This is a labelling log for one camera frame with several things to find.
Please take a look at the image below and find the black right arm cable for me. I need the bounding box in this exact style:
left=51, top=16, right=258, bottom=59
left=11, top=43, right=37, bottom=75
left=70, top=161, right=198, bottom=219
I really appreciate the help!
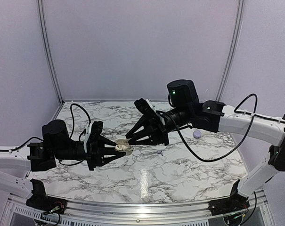
left=156, top=93, right=285, bottom=162

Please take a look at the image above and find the aluminium corner post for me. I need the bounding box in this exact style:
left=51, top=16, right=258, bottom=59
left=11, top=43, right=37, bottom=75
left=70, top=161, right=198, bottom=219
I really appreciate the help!
left=36, top=0, right=64, bottom=105
left=215, top=0, right=245, bottom=102

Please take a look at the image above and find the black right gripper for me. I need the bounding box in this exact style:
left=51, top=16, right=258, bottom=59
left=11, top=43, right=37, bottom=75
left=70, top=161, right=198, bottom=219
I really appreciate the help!
left=125, top=105, right=192, bottom=146

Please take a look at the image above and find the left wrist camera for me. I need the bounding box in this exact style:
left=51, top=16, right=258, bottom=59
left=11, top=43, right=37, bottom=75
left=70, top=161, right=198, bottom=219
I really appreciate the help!
left=83, top=121, right=103, bottom=153

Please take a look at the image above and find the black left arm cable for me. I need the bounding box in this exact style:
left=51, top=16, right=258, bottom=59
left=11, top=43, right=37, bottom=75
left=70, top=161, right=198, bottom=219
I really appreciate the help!
left=0, top=103, right=92, bottom=167

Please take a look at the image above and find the right aluminium corner post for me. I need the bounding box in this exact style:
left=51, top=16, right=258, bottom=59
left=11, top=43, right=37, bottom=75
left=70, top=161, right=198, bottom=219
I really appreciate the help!
left=215, top=0, right=245, bottom=102

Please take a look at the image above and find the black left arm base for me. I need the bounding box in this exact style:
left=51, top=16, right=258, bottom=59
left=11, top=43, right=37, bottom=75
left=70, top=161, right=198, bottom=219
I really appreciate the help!
left=26, top=179, right=66, bottom=214

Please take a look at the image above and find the left aluminium corner post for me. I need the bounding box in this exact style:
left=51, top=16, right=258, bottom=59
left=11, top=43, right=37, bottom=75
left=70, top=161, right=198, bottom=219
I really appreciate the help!
left=36, top=0, right=64, bottom=105

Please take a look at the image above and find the lavender round charging case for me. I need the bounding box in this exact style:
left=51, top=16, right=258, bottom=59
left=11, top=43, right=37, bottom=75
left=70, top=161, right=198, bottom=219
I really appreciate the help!
left=193, top=130, right=202, bottom=138

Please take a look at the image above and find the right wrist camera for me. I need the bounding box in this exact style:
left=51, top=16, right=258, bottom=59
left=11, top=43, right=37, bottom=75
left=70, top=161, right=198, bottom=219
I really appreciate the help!
left=134, top=98, right=157, bottom=119

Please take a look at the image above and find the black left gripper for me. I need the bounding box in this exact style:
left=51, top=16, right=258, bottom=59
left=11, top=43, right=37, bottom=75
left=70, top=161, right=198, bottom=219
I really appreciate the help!
left=53, top=135, right=124, bottom=171

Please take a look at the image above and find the aluminium front frame rail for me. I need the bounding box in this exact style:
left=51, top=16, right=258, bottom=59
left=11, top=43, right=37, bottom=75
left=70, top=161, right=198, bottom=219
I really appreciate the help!
left=0, top=190, right=275, bottom=226

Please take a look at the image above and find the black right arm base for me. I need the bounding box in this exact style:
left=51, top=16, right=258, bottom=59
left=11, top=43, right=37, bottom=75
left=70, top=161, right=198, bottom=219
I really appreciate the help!
left=208, top=180, right=250, bottom=216

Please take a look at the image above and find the beige earbud charging case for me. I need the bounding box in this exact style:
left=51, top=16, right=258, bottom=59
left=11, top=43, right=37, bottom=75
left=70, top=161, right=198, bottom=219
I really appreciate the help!
left=114, top=139, right=134, bottom=155

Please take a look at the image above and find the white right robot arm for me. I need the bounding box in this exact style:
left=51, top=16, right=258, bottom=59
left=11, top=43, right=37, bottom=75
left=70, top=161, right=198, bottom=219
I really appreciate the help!
left=126, top=79, right=285, bottom=211

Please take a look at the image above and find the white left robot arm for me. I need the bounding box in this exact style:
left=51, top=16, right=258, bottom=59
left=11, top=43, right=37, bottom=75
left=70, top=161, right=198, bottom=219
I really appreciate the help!
left=0, top=120, right=128, bottom=210

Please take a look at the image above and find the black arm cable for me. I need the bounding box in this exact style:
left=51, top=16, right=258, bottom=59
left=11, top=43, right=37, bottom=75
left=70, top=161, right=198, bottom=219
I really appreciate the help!
left=0, top=103, right=92, bottom=167
left=156, top=93, right=285, bottom=162

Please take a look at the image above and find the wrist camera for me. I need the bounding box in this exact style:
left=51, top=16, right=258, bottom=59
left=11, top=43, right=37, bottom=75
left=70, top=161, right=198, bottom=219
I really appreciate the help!
left=83, top=121, right=103, bottom=153
left=134, top=98, right=157, bottom=119

